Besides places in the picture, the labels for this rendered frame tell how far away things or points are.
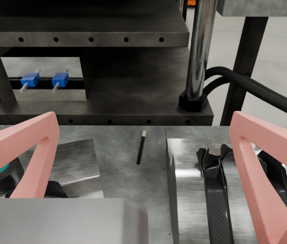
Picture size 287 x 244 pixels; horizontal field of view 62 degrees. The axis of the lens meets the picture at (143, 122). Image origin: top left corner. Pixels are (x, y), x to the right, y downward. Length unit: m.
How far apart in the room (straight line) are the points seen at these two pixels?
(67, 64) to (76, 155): 0.43
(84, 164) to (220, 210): 0.27
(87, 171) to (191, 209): 0.21
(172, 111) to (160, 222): 0.44
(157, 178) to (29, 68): 0.59
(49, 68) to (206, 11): 0.54
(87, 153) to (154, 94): 0.50
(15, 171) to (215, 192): 0.36
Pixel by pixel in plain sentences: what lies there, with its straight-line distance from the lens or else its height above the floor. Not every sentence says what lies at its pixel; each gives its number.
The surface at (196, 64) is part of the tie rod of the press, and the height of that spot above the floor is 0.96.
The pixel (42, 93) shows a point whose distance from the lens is 0.98.
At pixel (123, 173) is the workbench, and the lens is 0.63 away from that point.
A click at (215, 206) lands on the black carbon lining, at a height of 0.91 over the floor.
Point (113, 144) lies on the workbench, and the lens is 0.71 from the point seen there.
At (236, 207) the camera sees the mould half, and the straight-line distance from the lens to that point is 0.46.
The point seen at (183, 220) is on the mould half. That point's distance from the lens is 0.44.
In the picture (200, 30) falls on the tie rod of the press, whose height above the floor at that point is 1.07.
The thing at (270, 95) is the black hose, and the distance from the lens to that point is 0.79.
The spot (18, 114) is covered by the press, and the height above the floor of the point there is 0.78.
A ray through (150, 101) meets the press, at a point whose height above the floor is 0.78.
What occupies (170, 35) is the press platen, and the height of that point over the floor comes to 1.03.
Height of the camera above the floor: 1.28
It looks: 37 degrees down
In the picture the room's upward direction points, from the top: straight up
